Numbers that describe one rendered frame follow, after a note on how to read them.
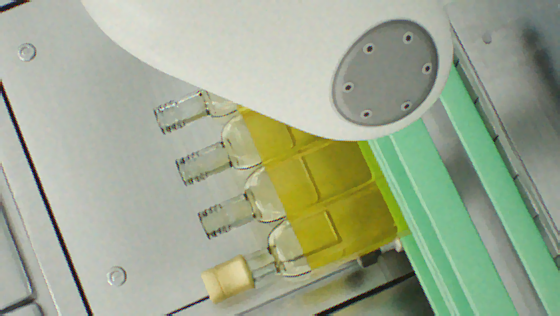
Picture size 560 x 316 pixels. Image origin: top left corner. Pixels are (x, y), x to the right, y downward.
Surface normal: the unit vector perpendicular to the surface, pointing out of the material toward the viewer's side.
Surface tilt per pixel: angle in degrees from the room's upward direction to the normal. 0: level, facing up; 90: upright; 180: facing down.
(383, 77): 93
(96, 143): 91
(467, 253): 90
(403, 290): 90
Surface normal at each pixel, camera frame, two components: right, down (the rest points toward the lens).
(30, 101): 0.00, -0.26
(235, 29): 0.29, 0.59
